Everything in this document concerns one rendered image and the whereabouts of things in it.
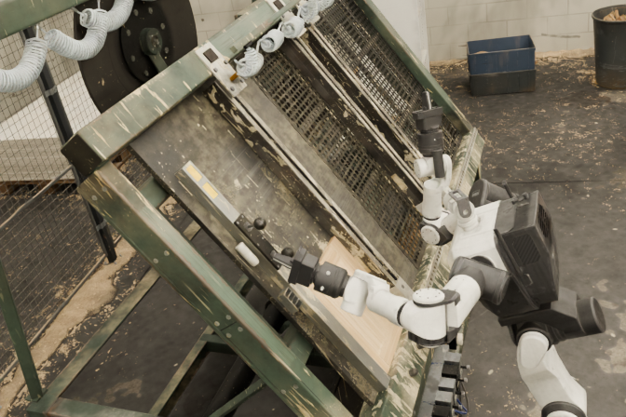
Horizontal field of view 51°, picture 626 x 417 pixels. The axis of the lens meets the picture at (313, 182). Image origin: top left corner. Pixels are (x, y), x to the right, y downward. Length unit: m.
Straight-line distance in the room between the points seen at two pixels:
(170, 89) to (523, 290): 1.21
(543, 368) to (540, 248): 0.48
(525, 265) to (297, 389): 0.75
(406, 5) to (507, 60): 1.13
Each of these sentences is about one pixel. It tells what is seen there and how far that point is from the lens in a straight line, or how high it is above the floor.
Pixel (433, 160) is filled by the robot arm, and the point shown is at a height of 1.44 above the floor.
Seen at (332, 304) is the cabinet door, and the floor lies 1.14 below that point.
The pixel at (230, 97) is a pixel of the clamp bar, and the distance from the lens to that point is 2.20.
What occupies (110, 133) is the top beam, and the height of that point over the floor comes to 1.89.
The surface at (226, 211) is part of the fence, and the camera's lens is 1.97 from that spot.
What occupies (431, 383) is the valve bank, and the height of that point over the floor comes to 0.74.
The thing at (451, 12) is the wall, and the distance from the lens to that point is 7.34.
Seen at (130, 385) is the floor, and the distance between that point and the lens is 3.88.
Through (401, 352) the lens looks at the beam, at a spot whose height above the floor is 0.90.
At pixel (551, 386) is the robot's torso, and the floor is 0.75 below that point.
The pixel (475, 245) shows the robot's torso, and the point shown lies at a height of 1.35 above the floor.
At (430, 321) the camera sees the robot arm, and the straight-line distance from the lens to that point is 1.66.
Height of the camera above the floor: 2.49
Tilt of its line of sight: 28 degrees down
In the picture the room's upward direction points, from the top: 11 degrees counter-clockwise
